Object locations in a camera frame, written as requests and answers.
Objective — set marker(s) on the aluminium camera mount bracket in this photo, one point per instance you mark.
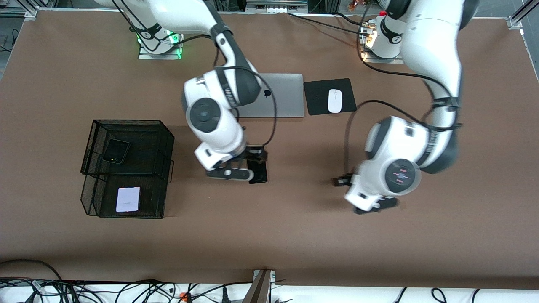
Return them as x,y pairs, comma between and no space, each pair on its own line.
260,288

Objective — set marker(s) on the black mesh two-tier tray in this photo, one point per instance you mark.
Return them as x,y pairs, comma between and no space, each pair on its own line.
147,198

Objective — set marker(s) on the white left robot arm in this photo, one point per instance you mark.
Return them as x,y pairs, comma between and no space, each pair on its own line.
433,46

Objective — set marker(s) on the white power strip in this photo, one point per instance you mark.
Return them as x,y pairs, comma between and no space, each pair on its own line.
276,9

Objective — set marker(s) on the lavender flip phone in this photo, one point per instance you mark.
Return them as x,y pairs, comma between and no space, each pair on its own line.
128,199

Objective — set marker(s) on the aluminium frame rail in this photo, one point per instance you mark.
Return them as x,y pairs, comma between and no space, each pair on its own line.
25,11

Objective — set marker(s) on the white computer mouse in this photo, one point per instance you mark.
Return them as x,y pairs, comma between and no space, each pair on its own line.
335,101

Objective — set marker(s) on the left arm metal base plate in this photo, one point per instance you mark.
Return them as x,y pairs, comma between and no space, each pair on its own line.
370,60

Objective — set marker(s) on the silver closed laptop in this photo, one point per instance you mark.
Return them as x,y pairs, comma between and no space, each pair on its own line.
286,94

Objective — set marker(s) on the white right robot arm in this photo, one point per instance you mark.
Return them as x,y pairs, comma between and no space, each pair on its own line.
219,126

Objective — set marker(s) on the long black smartphone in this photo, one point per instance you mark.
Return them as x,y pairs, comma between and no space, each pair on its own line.
260,173

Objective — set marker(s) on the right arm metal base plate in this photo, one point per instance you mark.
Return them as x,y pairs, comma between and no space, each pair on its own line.
145,56

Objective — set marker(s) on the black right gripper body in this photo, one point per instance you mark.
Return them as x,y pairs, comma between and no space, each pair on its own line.
254,154

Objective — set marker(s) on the small black flip phone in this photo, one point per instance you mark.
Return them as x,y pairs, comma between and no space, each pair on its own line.
116,151

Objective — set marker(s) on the aluminium frame corner profile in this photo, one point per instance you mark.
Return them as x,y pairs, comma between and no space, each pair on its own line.
514,21

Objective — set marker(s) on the black mouse pad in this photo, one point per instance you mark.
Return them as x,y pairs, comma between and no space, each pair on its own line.
316,99

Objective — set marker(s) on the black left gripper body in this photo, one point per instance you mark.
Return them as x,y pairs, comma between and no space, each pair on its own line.
348,180

